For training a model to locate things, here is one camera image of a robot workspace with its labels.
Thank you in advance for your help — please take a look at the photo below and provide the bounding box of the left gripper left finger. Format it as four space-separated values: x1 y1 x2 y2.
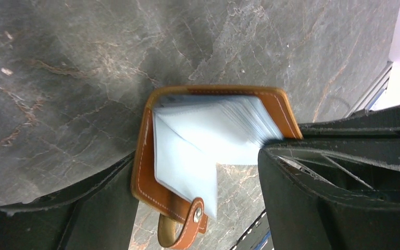
0 154 138 249

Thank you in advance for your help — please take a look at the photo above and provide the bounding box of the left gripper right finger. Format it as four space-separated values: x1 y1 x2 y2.
258 138 400 249

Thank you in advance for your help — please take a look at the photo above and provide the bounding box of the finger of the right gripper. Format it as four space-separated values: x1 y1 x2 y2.
299 105 400 139

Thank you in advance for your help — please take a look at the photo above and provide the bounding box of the brown leather card holder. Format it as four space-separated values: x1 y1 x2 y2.
131 85 303 249

